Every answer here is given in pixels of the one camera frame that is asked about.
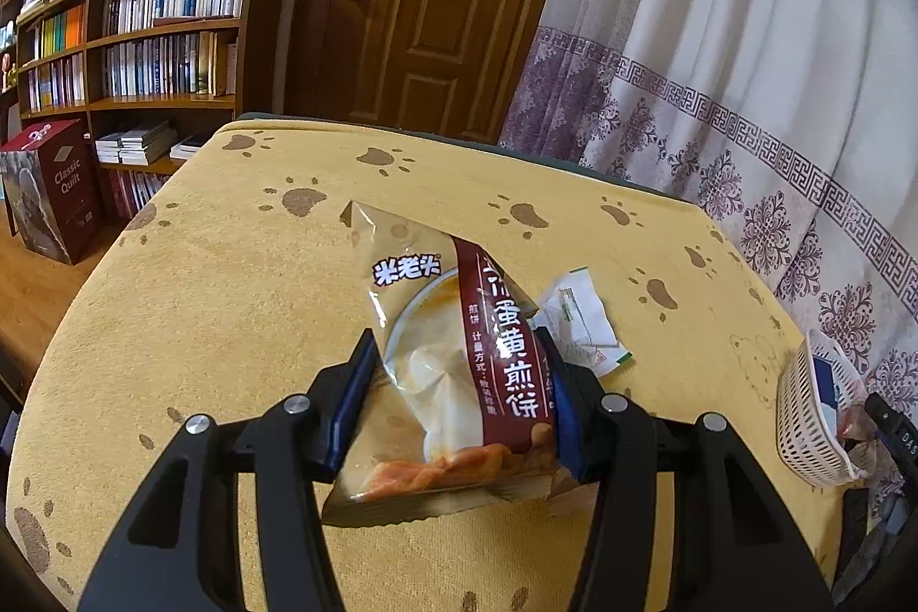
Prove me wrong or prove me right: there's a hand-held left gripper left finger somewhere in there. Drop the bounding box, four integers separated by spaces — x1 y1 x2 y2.
77 331 379 612

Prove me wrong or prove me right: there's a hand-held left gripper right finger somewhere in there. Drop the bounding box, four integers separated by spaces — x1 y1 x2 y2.
534 326 842 612

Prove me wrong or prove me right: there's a white plastic basket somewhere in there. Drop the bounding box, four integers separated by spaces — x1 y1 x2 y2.
776 327 885 490

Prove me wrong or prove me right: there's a beige brown snack packet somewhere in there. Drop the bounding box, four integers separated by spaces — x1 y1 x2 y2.
320 200 567 528

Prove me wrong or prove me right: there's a navy white snack packet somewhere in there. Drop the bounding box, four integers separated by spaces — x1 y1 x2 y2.
810 354 862 434

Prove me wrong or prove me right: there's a white green snack packet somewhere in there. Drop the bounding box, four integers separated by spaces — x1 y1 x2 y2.
536 268 636 379

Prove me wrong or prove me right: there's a yellow paw print blanket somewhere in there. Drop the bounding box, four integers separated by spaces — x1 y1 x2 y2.
3 117 899 612

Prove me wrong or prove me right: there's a stack of white books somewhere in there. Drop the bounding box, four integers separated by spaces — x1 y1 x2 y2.
95 119 216 167

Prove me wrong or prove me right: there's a dark red cardboard box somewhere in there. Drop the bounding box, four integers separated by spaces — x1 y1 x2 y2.
0 118 106 267

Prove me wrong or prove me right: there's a brown wooden bookshelf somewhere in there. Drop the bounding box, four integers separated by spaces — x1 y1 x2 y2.
0 0 295 220

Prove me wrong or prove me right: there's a brown wooden door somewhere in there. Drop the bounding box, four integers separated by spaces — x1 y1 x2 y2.
287 0 593 149

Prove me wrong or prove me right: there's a white purple patterned curtain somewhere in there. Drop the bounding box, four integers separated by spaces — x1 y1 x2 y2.
498 0 918 414

